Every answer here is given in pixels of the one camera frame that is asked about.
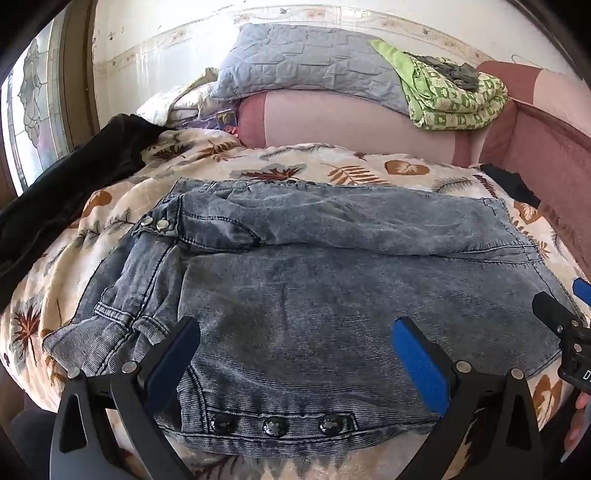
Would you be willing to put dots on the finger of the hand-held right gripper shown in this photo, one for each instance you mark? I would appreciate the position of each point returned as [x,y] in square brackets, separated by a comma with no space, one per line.
[551,308]
[583,291]

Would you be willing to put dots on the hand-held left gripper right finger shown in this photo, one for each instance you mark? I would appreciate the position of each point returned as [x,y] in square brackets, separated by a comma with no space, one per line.
[421,369]

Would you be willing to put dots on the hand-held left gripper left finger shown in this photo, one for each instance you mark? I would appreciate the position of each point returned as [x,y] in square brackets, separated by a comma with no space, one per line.
[171,364]

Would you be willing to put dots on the blue denim pants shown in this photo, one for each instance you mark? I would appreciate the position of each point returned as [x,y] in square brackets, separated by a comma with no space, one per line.
[300,286]

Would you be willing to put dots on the person's right hand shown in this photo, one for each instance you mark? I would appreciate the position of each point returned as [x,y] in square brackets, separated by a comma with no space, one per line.
[578,424]

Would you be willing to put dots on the small black cloth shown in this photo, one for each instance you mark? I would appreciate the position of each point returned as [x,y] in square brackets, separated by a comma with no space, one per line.
[512,184]

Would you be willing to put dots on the black garment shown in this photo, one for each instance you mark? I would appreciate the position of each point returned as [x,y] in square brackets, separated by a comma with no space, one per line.
[69,184]

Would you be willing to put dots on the leaf print blanket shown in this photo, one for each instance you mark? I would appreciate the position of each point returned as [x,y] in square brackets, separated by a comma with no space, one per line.
[346,166]

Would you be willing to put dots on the green patterned blanket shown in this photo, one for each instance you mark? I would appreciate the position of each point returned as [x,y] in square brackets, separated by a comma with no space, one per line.
[443,104]

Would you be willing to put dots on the purple printed cloth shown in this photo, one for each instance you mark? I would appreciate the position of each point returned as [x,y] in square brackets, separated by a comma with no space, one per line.
[217,121]

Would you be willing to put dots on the grey crumpled cloth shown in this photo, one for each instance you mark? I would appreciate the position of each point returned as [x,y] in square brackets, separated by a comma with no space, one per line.
[448,69]

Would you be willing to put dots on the stained glass window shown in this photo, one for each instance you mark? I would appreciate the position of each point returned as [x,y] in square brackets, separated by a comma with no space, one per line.
[37,115]

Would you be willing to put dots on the blue-grey quilted pillow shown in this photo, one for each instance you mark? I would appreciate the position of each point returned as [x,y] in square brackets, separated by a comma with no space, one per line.
[300,64]

